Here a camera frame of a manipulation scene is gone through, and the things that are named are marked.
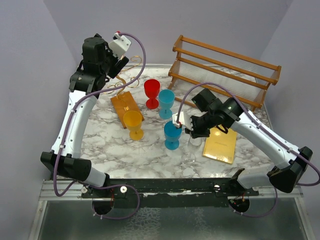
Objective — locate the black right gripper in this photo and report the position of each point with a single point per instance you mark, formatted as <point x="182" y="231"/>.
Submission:
<point x="194" y="133"/>

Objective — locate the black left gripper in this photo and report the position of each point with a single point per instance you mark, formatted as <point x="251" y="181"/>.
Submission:
<point x="117" y="64"/>

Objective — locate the ribbed clear wine glass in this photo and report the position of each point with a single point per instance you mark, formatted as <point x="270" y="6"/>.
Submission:
<point x="193" y="146"/>

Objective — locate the blue plastic goblet front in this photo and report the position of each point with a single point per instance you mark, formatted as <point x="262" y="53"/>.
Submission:
<point x="172" y="135"/>

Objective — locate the blue plastic goblet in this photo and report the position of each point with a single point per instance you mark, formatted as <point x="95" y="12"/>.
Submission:
<point x="172" y="135"/>
<point x="166" y="100"/>

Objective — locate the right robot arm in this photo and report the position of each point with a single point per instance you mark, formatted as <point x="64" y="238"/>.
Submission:
<point x="290" y="161"/>

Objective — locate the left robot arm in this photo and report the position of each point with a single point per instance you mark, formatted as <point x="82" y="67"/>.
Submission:
<point x="100" y="62"/>

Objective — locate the wine glass rack wooden base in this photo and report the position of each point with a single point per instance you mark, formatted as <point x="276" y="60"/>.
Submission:
<point x="123" y="103"/>

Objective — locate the blue plastic goblet near rack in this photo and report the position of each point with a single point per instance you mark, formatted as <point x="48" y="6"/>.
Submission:
<point x="166" y="100"/>

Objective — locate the wooden shelf rack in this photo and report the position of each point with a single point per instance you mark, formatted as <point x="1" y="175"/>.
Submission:
<point x="222" y="70"/>

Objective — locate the yellow book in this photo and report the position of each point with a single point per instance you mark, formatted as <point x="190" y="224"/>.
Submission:
<point x="220" y="146"/>

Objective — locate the red plastic goblet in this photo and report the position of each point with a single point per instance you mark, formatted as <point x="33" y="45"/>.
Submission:
<point x="152" y="89"/>

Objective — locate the yellow plastic goblet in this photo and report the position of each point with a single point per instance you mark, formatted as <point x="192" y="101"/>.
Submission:
<point x="133" y="122"/>

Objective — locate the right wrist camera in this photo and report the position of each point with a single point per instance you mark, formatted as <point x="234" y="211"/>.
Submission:
<point x="183" y="119"/>

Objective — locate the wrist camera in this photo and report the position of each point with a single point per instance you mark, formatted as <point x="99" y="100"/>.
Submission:
<point x="183" y="119"/>
<point x="119" y="45"/>

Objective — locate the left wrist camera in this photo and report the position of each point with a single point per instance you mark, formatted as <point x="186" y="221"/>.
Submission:
<point x="119" y="45"/>

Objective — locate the aluminium table frame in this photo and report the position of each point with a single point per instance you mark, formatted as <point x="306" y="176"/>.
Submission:
<point x="272" y="215"/>

